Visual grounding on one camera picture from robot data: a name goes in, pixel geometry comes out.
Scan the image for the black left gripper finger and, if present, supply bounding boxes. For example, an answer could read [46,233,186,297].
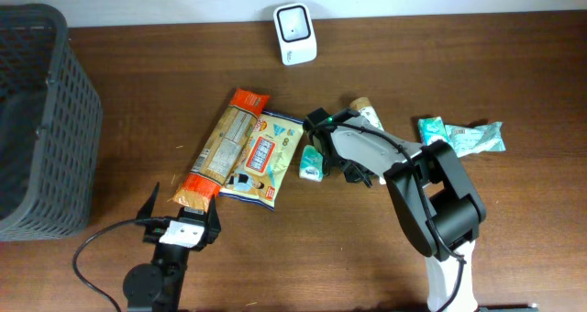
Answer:
[206,196,221,232]
[136,183,160,219]

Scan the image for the small teal white packet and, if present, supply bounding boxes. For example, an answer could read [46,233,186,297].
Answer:
[299,145,324,182]

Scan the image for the white green tube beige cap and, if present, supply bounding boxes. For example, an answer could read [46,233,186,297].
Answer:
[349,96,391,185]

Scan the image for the orange spaghetti package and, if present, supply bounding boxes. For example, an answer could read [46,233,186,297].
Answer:
[172,88,270,212]

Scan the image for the small teal tissue box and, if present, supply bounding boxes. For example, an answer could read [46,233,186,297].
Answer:
[417,117,449,145]

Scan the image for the teal tissue pouch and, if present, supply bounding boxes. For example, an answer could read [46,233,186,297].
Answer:
[445,122,506,158]

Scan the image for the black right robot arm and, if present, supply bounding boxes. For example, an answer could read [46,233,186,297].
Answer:
[303,108,486,311]

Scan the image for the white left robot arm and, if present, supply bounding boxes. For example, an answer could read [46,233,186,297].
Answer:
[123,185,221,312]

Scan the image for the grey plastic mesh basket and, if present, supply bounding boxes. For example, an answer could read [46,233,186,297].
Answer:
[1,4,103,242]

